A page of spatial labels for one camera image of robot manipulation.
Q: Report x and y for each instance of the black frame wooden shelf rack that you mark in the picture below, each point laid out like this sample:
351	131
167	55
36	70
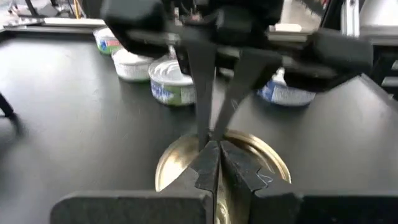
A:
5	107

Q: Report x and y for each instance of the silver aluminium post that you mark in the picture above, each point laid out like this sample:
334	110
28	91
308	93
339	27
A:
349	17

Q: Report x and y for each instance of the silver can blue white label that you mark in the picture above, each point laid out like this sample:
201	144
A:
286	93

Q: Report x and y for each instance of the silver can white green label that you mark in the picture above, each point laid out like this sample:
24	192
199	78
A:
132	67

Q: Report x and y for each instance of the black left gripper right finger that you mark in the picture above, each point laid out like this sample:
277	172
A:
311	211

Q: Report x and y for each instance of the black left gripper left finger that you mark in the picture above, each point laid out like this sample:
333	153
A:
140	208

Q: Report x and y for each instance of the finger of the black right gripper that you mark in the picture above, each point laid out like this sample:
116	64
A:
203	93
248	77

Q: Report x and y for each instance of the gold lid seafood can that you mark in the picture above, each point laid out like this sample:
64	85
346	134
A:
177	158

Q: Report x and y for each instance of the black table mat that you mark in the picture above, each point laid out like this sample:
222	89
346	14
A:
77	124

